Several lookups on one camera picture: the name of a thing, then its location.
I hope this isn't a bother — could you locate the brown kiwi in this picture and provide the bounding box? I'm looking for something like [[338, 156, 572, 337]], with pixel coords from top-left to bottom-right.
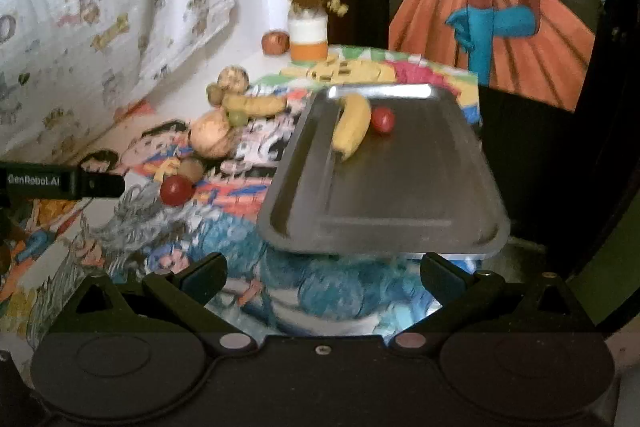
[[178, 158, 204, 182]]

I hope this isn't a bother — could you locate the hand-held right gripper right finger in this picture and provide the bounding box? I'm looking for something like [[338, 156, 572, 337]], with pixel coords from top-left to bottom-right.
[[390, 252, 596, 352]]

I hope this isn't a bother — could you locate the small yellow banana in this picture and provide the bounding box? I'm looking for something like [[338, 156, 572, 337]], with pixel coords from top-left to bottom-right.
[[222, 92, 289, 118]]

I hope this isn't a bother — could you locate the small red apple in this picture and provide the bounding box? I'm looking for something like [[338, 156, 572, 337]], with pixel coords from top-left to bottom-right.
[[159, 176, 194, 208], [370, 106, 396, 134]]

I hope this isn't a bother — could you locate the cartoon printed curtain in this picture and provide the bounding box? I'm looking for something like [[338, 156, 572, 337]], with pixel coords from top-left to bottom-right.
[[0, 0, 247, 154]]

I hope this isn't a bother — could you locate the large yellow banana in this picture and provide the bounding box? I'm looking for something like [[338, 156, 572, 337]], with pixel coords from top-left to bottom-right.
[[331, 93, 373, 162]]

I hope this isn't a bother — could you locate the tan striped melon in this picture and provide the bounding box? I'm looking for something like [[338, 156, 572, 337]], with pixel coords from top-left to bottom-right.
[[189, 111, 240, 158], [217, 65, 250, 95]]

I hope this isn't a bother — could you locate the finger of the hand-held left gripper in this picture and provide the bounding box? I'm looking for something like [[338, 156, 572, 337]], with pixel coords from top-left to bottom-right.
[[75, 171, 126, 200]]

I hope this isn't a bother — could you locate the wall poster with orange dress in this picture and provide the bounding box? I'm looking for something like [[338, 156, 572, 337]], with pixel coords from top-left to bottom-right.
[[388, 0, 604, 114]]

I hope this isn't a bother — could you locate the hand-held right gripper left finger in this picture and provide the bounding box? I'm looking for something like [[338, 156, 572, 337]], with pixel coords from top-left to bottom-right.
[[65, 252, 256, 355]]

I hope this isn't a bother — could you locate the white and orange jar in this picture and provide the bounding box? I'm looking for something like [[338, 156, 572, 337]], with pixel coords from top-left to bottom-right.
[[287, 7, 329, 62]]

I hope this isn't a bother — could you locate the metal tray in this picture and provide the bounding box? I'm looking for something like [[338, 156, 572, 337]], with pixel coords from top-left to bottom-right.
[[256, 83, 512, 258]]

